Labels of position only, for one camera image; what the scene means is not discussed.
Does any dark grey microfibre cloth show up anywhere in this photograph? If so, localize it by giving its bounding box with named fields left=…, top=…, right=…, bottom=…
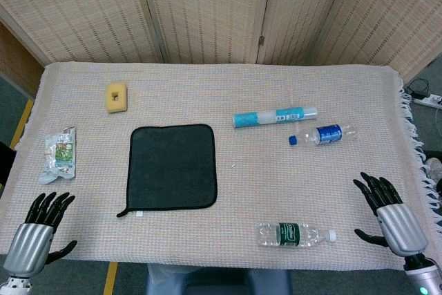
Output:
left=116, top=124, right=218, bottom=219

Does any blue label water bottle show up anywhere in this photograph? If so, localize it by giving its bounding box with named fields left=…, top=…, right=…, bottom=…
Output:
left=288, top=123, right=358, bottom=146

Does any silver green snack packet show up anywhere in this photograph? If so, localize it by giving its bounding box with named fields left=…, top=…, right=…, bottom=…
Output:
left=37, top=126, right=77, bottom=185

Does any brown wooden board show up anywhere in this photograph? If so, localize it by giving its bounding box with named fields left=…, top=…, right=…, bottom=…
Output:
left=0, top=21, right=45, bottom=99

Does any blue plastic bag roll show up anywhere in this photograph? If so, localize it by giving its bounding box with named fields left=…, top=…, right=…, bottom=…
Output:
left=231, top=106, right=318, bottom=129

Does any white power strip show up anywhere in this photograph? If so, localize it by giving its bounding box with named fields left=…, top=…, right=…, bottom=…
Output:
left=413, top=94, right=442, bottom=108

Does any green label water bottle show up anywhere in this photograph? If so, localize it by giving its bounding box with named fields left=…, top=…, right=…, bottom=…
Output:
left=256, top=221, right=338, bottom=249

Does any beige woven tablecloth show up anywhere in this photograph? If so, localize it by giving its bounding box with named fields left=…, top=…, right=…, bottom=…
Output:
left=0, top=62, right=442, bottom=272

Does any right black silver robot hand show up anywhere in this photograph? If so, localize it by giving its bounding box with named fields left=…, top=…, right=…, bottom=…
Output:
left=352, top=171, right=430, bottom=258

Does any woven folding screen panel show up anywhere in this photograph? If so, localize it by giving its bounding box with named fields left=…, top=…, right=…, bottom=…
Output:
left=0, top=0, right=166, bottom=64
left=310, top=0, right=442, bottom=84
left=137, top=0, right=276, bottom=64
left=257, top=0, right=349, bottom=66

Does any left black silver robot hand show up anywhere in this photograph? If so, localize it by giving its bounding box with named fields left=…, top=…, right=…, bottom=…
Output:
left=1, top=191, right=77, bottom=278

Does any yellow sponge with hole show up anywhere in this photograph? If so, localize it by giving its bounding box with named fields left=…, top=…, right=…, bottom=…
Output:
left=105, top=82, right=130, bottom=114

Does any black object beside table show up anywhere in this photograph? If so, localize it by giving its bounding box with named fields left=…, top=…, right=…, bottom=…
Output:
left=0, top=141, right=17, bottom=185

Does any black charger with cable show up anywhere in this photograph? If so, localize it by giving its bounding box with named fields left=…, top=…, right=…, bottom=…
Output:
left=407, top=78, right=431, bottom=99

